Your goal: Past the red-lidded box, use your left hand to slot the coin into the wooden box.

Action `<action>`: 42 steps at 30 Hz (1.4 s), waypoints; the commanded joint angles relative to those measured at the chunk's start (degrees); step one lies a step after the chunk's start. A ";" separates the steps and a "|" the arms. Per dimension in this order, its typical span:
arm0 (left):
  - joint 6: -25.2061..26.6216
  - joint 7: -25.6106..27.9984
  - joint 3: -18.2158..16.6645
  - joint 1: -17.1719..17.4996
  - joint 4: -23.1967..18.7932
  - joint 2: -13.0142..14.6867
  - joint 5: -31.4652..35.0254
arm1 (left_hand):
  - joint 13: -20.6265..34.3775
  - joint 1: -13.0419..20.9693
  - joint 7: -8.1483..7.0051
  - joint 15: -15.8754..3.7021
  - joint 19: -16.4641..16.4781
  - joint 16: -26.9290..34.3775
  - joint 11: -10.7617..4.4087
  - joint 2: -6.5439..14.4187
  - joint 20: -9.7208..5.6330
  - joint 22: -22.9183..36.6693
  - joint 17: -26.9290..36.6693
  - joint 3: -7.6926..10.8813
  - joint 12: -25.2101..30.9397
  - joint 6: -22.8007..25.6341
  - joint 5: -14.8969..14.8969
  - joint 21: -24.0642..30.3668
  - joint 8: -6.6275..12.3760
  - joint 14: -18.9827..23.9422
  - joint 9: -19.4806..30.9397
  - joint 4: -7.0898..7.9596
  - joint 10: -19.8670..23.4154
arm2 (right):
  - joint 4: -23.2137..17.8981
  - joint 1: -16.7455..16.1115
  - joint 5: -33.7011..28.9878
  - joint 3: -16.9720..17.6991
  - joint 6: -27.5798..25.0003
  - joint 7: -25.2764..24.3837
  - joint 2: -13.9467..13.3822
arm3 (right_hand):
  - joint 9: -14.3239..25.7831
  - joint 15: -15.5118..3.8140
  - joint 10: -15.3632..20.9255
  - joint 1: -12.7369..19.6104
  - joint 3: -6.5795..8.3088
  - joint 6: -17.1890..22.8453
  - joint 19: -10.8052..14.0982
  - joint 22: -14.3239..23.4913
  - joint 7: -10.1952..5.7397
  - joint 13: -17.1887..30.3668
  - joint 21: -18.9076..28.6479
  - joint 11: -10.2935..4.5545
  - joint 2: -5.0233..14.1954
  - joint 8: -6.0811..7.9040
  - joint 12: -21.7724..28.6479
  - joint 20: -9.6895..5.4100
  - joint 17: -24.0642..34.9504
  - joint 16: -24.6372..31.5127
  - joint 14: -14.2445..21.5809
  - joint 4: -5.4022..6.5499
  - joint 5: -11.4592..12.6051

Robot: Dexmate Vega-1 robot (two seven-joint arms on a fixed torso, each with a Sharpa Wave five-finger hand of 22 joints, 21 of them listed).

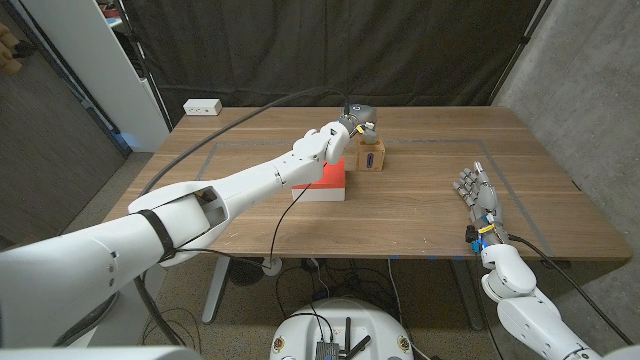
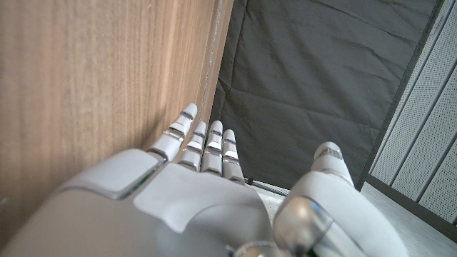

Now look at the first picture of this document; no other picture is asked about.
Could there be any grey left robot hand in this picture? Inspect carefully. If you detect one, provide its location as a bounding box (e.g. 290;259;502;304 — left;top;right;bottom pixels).
339;103;380;146

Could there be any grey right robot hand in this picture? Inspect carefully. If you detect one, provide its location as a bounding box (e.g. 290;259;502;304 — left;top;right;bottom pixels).
452;160;511;254

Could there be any small wooden slot box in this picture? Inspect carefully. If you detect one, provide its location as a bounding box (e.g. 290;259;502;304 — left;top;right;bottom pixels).
355;139;386;173

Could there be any white box with red lid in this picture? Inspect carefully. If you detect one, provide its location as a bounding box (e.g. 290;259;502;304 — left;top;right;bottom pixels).
291;157;347;203

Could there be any small grey electronics box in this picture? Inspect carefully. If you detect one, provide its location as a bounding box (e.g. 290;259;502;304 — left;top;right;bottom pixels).
314;340;341;360

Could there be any black curtain backdrop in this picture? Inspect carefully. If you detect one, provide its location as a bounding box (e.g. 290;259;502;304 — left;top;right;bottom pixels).
122;0;544;126

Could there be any grey table leg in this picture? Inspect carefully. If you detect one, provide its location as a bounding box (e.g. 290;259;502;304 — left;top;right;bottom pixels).
449;258;485;332

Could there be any black backdrop stand pole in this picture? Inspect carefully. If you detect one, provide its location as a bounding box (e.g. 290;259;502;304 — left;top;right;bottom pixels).
113;0;175;132
487;0;554;106

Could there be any white power strip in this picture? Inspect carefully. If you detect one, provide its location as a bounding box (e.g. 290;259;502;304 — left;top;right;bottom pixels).
182;98;223;117

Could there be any white round floor disc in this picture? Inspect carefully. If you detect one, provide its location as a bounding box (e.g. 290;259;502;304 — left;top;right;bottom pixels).
261;256;283;278

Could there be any black slanted antenna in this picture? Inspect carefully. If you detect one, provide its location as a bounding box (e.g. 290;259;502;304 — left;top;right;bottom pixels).
344;334;372;360

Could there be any black floor fan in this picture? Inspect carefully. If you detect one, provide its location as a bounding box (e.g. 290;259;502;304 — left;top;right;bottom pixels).
228;256;265;287

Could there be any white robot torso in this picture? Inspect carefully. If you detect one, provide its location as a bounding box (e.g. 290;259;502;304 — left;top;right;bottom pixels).
269;298;415;360

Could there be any white table leg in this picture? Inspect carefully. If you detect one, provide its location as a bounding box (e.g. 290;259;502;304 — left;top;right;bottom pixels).
201;256;232;325

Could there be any white cabinet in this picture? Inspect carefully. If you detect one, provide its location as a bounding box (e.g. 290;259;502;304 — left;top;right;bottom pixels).
19;0;171;154

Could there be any tan wooden object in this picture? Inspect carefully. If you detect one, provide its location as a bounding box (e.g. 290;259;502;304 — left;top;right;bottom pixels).
0;22;24;76

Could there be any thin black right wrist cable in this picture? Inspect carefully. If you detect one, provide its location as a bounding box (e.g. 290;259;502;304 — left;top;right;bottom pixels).
473;251;505;360

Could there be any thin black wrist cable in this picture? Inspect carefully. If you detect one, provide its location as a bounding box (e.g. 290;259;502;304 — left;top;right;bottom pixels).
473;251;505;360
177;182;312;271

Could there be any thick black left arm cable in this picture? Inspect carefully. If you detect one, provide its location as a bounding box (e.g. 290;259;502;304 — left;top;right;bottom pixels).
132;87;351;347

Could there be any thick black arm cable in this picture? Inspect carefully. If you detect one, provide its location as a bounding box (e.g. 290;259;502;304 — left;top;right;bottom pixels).
508;233;635;347
132;87;351;347

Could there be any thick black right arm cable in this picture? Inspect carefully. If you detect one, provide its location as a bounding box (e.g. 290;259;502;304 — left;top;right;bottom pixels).
508;233;635;347

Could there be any thin black left wrist cable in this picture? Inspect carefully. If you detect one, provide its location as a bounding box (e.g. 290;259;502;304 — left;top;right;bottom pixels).
177;182;312;271

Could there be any black floor cable tangle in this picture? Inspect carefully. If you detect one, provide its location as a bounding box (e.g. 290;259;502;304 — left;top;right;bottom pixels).
274;257;401;326

